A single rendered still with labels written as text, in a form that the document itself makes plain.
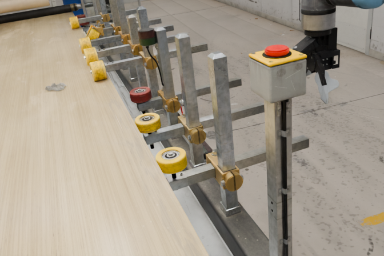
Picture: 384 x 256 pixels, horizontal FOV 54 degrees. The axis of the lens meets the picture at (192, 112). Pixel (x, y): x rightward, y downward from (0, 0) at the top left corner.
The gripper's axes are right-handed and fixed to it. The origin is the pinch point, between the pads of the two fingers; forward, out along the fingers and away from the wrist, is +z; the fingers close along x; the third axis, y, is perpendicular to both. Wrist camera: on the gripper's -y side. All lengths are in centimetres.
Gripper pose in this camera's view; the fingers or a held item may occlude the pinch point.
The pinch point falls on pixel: (310, 96)
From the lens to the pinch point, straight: 119.1
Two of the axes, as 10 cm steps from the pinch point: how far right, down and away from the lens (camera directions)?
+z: 1.1, 9.0, 4.2
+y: 9.5, -2.2, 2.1
